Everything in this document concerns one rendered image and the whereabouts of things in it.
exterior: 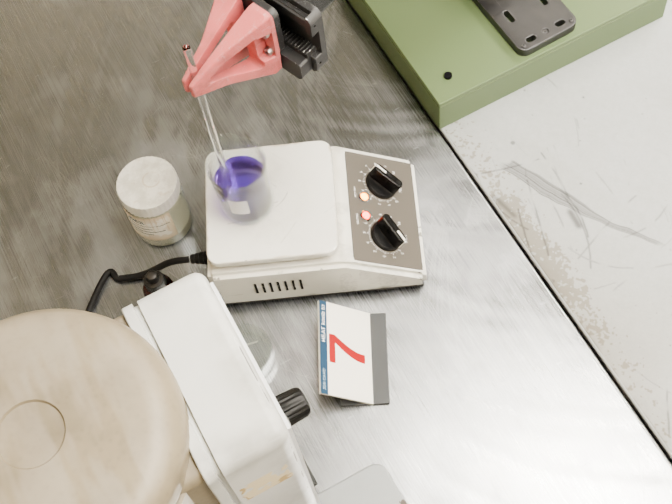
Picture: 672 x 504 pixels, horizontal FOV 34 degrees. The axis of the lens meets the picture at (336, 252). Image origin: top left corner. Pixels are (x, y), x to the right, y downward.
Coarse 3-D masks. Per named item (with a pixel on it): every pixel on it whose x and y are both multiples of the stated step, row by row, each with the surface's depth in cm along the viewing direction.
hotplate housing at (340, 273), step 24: (336, 168) 105; (336, 192) 104; (264, 264) 101; (288, 264) 101; (312, 264) 101; (336, 264) 101; (360, 264) 101; (240, 288) 103; (264, 288) 103; (288, 288) 104; (312, 288) 104; (336, 288) 104; (360, 288) 105; (384, 288) 106
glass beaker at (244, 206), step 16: (224, 144) 97; (240, 144) 97; (256, 144) 96; (208, 160) 96; (208, 176) 95; (224, 192) 96; (240, 192) 95; (256, 192) 96; (272, 192) 100; (224, 208) 99; (240, 208) 98; (256, 208) 98; (240, 224) 101
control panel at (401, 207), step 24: (360, 168) 106; (408, 168) 109; (360, 192) 105; (408, 192) 107; (360, 216) 103; (408, 216) 106; (360, 240) 102; (408, 240) 105; (384, 264) 102; (408, 264) 103
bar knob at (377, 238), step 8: (384, 216) 102; (376, 224) 103; (384, 224) 102; (392, 224) 102; (376, 232) 103; (384, 232) 103; (392, 232) 102; (400, 232) 102; (376, 240) 103; (384, 240) 103; (392, 240) 103; (400, 240) 102; (384, 248) 103; (392, 248) 103
